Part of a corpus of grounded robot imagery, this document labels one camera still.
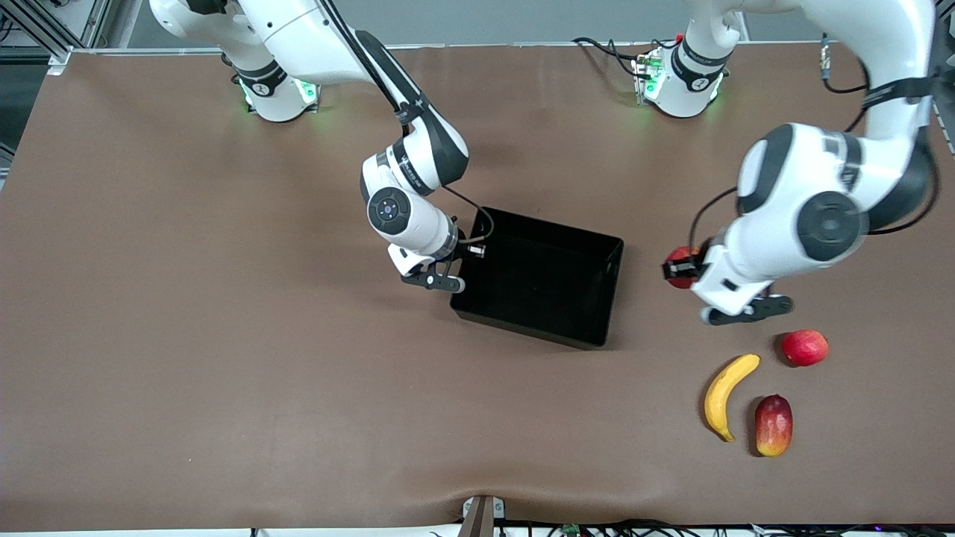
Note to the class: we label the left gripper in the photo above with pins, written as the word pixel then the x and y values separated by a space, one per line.
pixel 699 262

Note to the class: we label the black plastic box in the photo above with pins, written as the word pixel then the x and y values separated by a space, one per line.
pixel 545 283

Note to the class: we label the yellow banana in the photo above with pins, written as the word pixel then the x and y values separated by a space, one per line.
pixel 720 395

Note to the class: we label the small red yellow apple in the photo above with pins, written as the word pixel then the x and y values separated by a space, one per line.
pixel 683 252

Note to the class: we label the brown table mat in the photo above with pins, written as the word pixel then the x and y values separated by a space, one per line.
pixel 298 410

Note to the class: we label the red yellow mango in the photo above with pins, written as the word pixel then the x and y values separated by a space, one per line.
pixel 774 426

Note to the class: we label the red peach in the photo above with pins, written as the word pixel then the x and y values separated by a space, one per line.
pixel 805 347

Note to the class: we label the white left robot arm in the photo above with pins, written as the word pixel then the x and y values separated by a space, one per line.
pixel 828 171

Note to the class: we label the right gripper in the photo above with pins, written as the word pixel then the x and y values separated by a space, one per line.
pixel 461 251

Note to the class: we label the aluminium frame profile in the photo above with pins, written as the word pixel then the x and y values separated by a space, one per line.
pixel 93 19

